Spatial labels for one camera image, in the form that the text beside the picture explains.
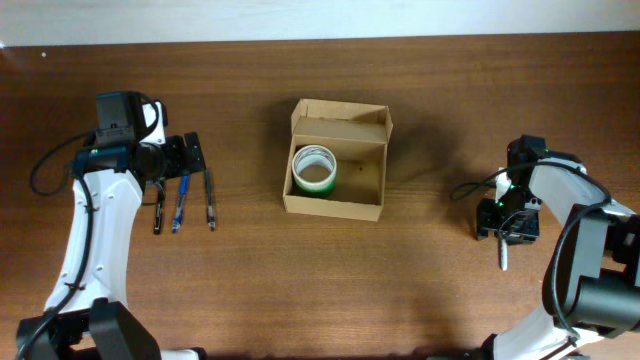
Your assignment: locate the blue pen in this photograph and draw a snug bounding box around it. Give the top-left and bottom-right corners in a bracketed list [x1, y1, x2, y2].
[171, 175, 190, 234]

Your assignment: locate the black pen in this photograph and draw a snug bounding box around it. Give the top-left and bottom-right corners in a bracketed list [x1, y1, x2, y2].
[153, 180, 166, 235]

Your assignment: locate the beige masking tape roll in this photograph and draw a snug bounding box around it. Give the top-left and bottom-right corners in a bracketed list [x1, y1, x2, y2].
[292, 145, 337, 182]

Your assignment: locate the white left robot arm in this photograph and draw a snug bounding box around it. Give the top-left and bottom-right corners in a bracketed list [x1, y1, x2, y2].
[16, 130, 207, 359]

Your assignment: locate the black white marker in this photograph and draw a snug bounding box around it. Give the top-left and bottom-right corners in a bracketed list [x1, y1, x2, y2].
[498, 236, 508, 271]

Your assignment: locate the grey clear pen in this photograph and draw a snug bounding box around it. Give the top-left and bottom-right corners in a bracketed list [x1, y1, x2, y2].
[204, 169, 216, 231]

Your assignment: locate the open cardboard box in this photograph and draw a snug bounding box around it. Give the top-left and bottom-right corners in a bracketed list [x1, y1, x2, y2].
[282, 99, 393, 221]

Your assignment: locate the green tape roll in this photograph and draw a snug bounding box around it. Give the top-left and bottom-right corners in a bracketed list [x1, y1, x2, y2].
[294, 177, 336, 198]

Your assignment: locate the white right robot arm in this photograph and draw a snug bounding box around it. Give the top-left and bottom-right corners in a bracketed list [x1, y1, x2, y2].
[476, 144, 639, 359]

